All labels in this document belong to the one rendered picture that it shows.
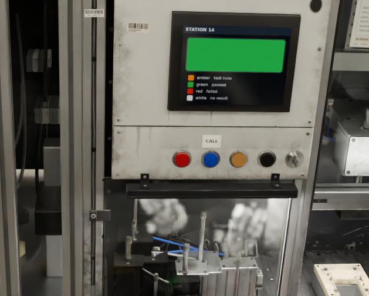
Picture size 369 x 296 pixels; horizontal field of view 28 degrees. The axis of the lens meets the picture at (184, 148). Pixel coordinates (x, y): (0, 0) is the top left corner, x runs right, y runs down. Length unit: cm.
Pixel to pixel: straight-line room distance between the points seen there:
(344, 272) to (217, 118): 71
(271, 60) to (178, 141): 25
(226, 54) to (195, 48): 6
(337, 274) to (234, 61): 80
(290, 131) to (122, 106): 35
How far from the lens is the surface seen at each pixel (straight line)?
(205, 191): 153
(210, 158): 153
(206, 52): 143
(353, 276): 204
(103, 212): 159
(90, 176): 155
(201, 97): 146
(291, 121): 154
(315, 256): 222
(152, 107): 148
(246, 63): 145
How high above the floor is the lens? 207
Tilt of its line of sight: 24 degrees down
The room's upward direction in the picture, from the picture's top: 3 degrees clockwise
